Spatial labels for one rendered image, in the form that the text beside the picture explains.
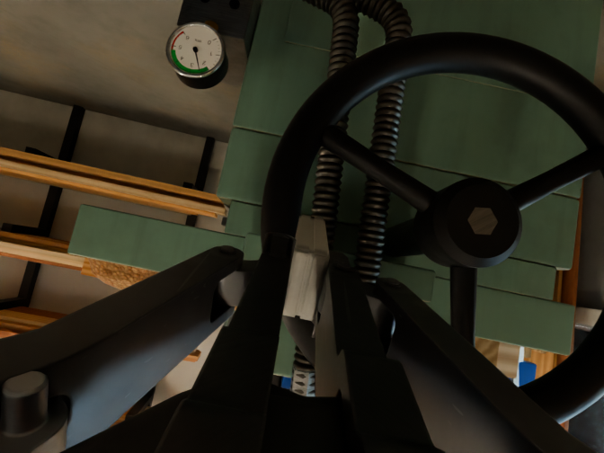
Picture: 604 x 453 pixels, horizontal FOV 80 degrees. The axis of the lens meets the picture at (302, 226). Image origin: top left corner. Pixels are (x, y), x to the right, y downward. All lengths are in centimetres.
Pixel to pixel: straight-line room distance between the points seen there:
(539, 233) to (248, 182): 36
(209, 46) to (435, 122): 28
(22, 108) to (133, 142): 84
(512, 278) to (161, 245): 42
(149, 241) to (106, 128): 282
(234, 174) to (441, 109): 27
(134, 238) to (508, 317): 45
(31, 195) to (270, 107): 297
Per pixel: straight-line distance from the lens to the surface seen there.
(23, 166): 284
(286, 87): 48
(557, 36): 62
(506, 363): 54
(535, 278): 52
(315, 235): 17
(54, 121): 342
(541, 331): 53
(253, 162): 45
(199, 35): 45
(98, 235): 48
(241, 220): 44
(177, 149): 307
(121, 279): 49
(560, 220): 54
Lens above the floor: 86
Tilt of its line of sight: 7 degrees down
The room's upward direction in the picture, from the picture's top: 168 degrees counter-clockwise
